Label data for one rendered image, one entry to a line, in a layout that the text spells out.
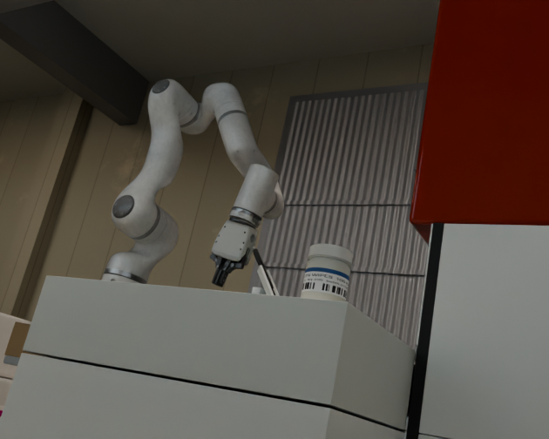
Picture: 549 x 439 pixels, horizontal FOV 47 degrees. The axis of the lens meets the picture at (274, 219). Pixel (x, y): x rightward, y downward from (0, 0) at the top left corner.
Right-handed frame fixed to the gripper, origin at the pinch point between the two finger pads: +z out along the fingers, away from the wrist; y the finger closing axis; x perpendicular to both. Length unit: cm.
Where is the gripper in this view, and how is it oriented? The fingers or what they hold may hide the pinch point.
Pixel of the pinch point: (220, 278)
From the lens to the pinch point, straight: 166.2
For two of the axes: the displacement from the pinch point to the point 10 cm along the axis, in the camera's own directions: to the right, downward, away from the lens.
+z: -3.7, 9.1, -2.0
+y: -8.1, -2.1, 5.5
